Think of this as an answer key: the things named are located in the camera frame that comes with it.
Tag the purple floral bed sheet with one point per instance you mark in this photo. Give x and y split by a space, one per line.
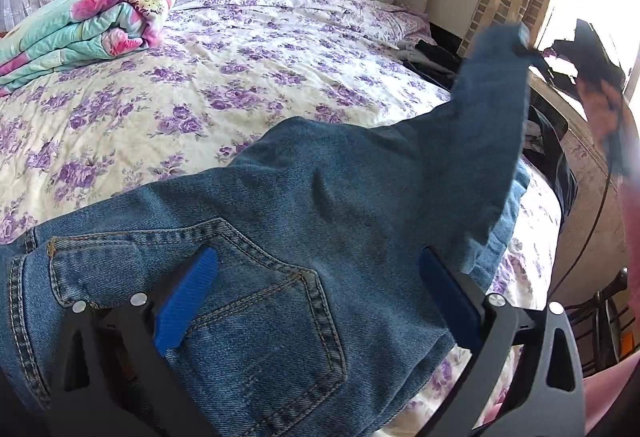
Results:
200 67

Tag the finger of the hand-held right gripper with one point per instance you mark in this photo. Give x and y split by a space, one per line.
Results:
531 48

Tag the blue denim pants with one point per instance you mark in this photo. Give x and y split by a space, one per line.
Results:
300 197

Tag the black chair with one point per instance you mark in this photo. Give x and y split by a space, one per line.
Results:
602 322

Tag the folded teal floral quilt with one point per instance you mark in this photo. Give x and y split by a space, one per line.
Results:
85 22

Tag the person's pink clothing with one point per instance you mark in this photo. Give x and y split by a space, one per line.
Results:
612 402

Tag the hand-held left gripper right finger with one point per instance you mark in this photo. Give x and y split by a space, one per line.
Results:
446 299

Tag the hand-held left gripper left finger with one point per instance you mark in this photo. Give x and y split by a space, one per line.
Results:
187 302

